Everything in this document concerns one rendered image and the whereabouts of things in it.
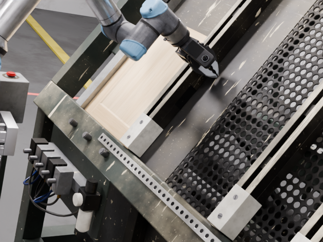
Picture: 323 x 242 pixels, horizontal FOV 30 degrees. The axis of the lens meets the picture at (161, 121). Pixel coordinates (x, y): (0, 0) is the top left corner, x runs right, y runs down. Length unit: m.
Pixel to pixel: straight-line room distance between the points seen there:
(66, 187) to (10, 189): 1.51
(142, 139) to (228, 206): 0.50
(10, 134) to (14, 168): 2.10
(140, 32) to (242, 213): 0.61
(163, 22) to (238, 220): 0.63
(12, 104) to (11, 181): 1.31
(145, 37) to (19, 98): 0.81
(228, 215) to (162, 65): 0.79
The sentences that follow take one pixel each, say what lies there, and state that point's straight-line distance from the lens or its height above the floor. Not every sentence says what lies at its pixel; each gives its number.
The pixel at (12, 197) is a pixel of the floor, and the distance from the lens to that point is 3.55.
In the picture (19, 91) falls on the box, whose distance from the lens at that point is 2.46.
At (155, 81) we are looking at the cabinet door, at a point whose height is 1.10.
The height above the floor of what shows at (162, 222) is 0.83.
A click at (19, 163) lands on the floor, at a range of 3.97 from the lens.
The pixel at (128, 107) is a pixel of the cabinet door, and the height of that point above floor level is 0.98.
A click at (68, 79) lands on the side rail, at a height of 0.93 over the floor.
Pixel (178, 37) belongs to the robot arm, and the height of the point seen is 1.32.
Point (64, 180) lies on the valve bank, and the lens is 2.13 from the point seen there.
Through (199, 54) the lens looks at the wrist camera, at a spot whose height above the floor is 1.29.
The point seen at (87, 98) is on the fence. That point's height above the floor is 0.94.
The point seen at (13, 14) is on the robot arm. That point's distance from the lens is 1.59.
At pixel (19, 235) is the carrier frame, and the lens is 2.85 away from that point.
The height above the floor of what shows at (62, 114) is 0.85.
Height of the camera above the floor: 1.64
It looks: 18 degrees down
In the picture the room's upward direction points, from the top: 14 degrees clockwise
